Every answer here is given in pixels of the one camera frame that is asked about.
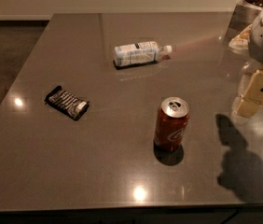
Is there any red coke can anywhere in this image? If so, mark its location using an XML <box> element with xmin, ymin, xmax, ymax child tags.
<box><xmin>154</xmin><ymin>97</ymin><xmax>189</xmax><ymax>152</ymax></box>

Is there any black snack bar wrapper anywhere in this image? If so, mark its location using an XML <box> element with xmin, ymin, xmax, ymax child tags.
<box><xmin>45</xmin><ymin>86</ymin><xmax>90</xmax><ymax>121</ymax></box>

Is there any clear plastic bottle blue label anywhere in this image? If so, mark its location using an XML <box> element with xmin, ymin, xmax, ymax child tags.
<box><xmin>114</xmin><ymin>41</ymin><xmax>173</xmax><ymax>68</ymax></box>

